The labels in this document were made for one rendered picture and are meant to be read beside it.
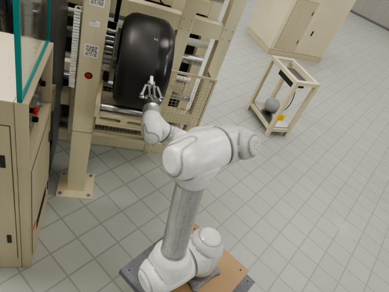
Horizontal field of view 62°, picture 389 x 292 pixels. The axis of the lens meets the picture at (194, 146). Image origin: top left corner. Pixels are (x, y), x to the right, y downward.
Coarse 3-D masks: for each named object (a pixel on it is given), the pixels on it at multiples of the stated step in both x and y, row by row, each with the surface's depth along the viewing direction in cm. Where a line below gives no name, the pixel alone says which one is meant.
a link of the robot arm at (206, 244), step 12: (204, 228) 141; (192, 240) 139; (204, 240) 136; (216, 240) 138; (192, 252) 135; (204, 252) 135; (216, 252) 137; (204, 264) 136; (216, 264) 144; (204, 276) 147
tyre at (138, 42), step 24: (144, 24) 175; (168, 24) 185; (120, 48) 175; (144, 48) 171; (168, 48) 176; (120, 72) 174; (144, 72) 174; (168, 72) 179; (120, 96) 183; (144, 96) 183
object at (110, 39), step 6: (108, 24) 224; (114, 24) 224; (108, 30) 214; (114, 30) 215; (108, 36) 216; (114, 36) 217; (108, 42) 220; (114, 42) 219; (108, 48) 221; (114, 48) 221; (108, 54) 239; (102, 60) 228; (108, 60) 229; (102, 66) 230; (108, 66) 231
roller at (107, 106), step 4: (104, 104) 197; (108, 104) 198; (112, 104) 200; (100, 108) 198; (104, 108) 198; (108, 108) 198; (112, 108) 199; (116, 108) 199; (120, 108) 200; (124, 108) 201; (128, 108) 202; (132, 108) 203; (136, 108) 204; (120, 112) 202; (124, 112) 202; (128, 112) 202; (132, 112) 203; (136, 112) 203; (140, 112) 204
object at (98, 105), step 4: (100, 76) 214; (100, 80) 210; (100, 84) 207; (100, 88) 204; (100, 92) 200; (100, 96) 197; (96, 100) 193; (100, 100) 194; (96, 104) 191; (100, 104) 196; (96, 108) 193; (96, 112) 195; (96, 116) 197
